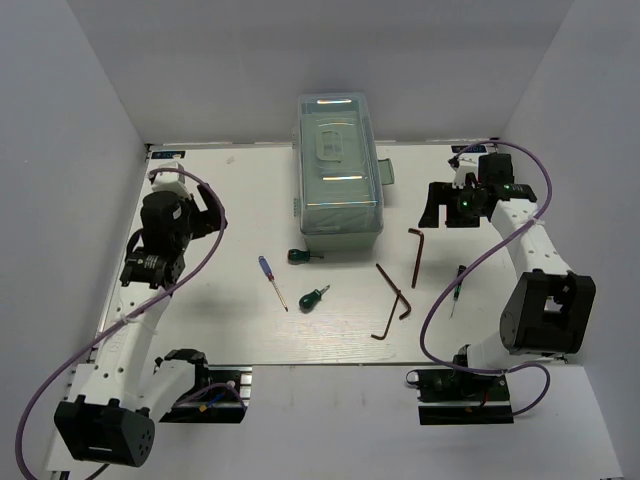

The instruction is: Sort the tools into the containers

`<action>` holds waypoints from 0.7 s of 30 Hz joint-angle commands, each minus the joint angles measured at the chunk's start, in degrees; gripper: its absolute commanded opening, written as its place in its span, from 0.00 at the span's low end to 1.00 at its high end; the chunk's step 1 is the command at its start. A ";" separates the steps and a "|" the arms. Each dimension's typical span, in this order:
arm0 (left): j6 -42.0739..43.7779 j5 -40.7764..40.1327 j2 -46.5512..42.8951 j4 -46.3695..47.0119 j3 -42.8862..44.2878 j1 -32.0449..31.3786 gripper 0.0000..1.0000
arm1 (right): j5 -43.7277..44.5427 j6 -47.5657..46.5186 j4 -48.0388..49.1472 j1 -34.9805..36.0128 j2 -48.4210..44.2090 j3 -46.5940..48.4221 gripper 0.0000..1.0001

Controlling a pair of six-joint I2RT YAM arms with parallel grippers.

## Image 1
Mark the blue red handled screwdriver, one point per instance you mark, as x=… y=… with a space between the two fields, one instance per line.
x=265 y=267

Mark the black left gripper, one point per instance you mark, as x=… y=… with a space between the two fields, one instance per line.
x=207 y=227

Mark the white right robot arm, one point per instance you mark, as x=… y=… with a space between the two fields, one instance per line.
x=547 y=313

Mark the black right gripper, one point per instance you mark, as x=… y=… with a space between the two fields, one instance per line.
x=438 y=195

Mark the long brown hex key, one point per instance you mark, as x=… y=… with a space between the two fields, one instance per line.
x=417 y=263

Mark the mint green plastic toolbox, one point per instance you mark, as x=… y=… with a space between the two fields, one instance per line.
x=340 y=198

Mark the brown hex key front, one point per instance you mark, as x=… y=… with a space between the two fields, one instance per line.
x=384 y=335

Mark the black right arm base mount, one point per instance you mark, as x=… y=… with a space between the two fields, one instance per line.
x=448 y=397

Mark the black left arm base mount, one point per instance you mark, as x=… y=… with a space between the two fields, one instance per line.
x=221 y=395

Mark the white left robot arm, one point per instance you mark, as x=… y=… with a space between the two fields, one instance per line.
x=113 y=417

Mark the stubby green screwdriver near box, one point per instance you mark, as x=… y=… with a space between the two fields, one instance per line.
x=297 y=256

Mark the brown hex key middle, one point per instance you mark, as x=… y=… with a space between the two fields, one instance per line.
x=399 y=294

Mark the thin green precision screwdriver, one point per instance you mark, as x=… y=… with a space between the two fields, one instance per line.
x=457 y=289

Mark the stubby green screwdriver front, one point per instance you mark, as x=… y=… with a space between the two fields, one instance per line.
x=308 y=301

